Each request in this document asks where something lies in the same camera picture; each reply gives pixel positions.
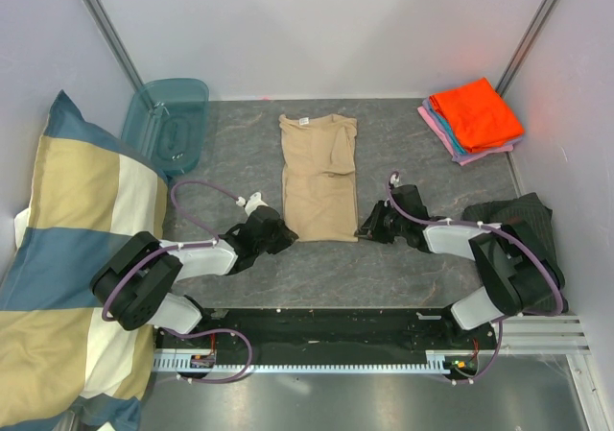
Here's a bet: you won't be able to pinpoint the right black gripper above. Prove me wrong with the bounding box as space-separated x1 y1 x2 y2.
354 200 407 244

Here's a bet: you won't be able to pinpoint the beige t shirt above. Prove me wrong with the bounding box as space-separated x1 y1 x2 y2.
279 114 358 242

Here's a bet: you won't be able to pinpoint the blue plastic bin lid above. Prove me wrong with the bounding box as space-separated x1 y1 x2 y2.
121 78 209 178

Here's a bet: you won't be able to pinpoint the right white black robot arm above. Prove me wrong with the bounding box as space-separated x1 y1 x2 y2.
356 183 568 348

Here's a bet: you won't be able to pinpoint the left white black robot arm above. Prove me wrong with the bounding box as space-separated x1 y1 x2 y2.
90 204 298 347

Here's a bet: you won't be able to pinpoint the pink folded t shirt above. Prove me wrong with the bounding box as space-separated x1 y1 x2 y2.
417 106 514 166

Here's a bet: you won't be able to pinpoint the dark striped folded garment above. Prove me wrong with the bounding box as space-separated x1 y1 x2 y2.
460 191 567 288

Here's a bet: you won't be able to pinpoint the orange folded t shirt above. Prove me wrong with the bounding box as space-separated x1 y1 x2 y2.
428 78 525 153

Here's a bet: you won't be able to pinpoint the aluminium floor rails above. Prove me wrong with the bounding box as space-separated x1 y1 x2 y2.
501 315 590 355

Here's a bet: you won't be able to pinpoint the blue beige striped pillow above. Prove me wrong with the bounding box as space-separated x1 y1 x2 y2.
1 92 168 430

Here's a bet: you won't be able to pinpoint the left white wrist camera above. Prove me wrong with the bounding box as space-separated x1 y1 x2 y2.
235 191 268 216

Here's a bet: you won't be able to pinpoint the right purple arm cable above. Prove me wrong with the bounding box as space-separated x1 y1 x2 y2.
386 171 565 387

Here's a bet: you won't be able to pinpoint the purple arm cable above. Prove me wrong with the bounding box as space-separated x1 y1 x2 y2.
386 171 565 387
101 180 255 384

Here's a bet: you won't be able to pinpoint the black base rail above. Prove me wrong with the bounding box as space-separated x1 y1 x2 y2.
155 308 497 365

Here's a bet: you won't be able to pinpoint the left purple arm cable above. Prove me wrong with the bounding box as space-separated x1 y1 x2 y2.
101 180 255 384

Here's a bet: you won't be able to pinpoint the white slotted cable duct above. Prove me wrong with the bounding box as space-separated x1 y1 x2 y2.
152 349 478 375

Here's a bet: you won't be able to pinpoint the right aluminium frame post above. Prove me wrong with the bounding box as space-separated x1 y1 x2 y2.
495 0 560 97

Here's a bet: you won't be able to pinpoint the aluminium frame post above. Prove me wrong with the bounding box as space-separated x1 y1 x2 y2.
82 0 144 91
495 0 560 97

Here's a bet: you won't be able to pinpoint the left aluminium frame post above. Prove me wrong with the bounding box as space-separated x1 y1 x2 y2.
82 0 144 91

